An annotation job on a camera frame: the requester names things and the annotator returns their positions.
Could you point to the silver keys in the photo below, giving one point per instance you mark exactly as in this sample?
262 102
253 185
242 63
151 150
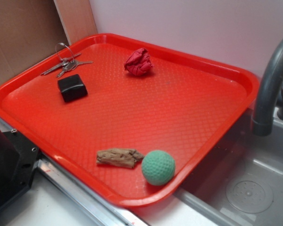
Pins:
66 64

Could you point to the red plastic tray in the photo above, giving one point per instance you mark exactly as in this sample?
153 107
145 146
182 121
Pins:
183 106

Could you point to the brown wood piece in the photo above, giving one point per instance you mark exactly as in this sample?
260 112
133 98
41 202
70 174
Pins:
119 157

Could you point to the crumpled red cloth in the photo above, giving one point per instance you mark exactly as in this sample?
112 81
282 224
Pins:
139 62

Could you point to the green dimpled foam ball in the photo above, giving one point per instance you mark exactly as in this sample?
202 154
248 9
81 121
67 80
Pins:
158 167

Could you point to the black rectangular block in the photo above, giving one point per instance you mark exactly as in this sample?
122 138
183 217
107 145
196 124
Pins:
72 88

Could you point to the grey toy sink basin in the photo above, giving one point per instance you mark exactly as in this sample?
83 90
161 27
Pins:
240 181

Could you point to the grey toy faucet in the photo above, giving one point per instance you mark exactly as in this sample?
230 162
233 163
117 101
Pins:
270 95

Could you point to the brown cardboard panel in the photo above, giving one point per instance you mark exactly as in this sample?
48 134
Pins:
29 31

